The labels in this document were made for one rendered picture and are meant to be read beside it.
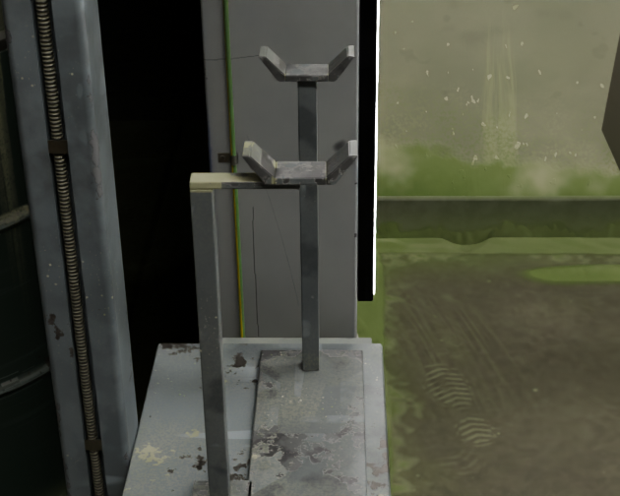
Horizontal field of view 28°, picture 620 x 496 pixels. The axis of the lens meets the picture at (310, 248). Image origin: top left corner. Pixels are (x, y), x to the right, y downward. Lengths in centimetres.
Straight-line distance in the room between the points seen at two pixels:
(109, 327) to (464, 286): 187
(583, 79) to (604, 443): 101
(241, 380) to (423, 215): 181
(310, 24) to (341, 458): 55
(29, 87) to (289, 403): 39
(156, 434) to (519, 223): 197
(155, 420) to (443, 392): 139
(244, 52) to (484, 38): 164
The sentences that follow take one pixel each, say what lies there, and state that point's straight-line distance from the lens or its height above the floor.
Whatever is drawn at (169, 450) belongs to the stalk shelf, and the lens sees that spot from 110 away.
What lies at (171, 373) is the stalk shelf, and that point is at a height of 79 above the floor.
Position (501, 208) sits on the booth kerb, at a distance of 297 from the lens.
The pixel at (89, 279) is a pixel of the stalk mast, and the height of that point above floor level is 97.
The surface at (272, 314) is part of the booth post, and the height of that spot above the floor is 63.
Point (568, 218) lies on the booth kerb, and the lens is 301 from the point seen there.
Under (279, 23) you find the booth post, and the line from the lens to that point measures 142.
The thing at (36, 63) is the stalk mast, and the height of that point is 115.
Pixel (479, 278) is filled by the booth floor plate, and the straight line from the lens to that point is 287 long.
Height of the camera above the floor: 146
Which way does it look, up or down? 28 degrees down
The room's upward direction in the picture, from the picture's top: 1 degrees counter-clockwise
